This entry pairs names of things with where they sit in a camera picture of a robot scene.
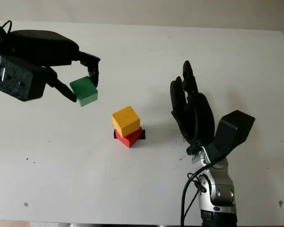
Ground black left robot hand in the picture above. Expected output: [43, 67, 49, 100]
[4, 29, 101, 103]

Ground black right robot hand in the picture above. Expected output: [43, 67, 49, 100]
[170, 60, 216, 156]

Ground green wooden block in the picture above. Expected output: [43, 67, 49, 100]
[69, 76, 98, 107]

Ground red wooden block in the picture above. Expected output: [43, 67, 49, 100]
[115, 127, 142, 148]

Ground yellow wooden block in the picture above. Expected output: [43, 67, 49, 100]
[111, 106, 141, 138]

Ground black tape strip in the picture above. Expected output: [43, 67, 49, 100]
[113, 129, 146, 140]

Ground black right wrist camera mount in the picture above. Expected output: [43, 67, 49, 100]
[210, 110, 256, 159]

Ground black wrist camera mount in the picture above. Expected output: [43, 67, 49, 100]
[210, 110, 256, 159]
[0, 52, 47, 102]

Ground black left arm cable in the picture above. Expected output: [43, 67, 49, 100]
[1, 20, 13, 34]

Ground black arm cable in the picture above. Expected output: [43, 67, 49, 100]
[1, 20, 13, 34]
[180, 153, 228, 227]

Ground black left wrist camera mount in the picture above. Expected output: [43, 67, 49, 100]
[0, 52, 47, 102]

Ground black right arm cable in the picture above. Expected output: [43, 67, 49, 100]
[180, 153, 228, 227]

